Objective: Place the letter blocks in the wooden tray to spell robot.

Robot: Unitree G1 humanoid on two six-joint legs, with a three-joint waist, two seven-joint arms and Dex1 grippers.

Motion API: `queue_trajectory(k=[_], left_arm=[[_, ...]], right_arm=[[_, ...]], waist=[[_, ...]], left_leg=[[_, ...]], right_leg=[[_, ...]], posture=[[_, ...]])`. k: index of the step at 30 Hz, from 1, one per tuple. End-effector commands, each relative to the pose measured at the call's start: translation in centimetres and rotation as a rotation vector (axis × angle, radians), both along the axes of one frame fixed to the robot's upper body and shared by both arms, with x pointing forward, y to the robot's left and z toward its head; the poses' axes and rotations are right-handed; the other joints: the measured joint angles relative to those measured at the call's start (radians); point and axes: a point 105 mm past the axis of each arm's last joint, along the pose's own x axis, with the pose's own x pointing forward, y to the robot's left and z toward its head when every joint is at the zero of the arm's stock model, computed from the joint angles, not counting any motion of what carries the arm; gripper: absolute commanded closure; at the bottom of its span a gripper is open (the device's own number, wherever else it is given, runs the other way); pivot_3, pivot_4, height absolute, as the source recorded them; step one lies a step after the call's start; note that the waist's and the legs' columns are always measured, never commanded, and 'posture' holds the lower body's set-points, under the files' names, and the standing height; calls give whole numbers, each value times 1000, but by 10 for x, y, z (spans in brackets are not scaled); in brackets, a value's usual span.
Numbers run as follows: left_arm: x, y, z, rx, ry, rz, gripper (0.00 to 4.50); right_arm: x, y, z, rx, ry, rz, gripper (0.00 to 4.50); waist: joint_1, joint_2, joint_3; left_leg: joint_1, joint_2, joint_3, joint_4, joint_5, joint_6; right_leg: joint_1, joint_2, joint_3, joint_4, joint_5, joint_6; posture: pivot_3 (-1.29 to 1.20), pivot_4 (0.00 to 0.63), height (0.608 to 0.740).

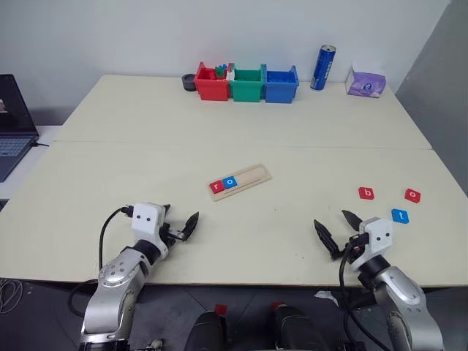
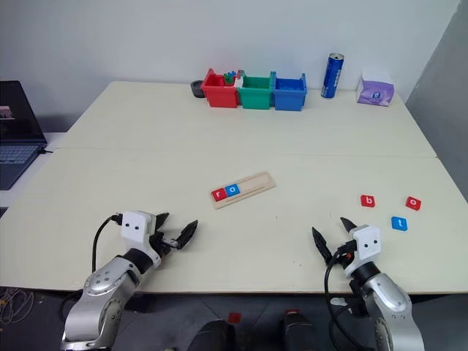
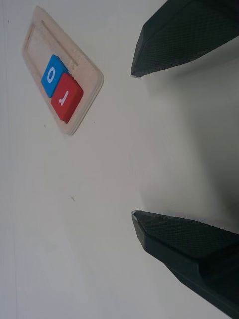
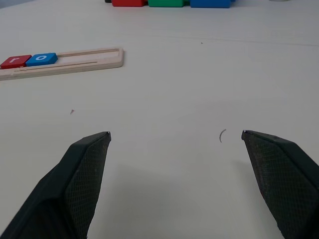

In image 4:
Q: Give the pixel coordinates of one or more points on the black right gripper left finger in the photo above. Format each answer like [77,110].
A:
[62,189]

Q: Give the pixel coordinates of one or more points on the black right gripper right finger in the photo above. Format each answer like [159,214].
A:
[286,179]

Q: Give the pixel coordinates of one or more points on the blue letter tile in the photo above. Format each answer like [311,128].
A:
[41,59]

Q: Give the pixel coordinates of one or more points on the wooden letter tray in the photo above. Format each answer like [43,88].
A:
[99,61]

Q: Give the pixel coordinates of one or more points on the red letter tile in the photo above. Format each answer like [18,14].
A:
[15,61]

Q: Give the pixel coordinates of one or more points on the blue plastic bin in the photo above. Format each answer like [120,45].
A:
[210,3]

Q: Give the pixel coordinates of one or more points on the red plastic bin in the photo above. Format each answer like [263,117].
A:
[129,2]

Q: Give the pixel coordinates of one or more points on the green plastic bin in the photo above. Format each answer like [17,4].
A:
[167,3]

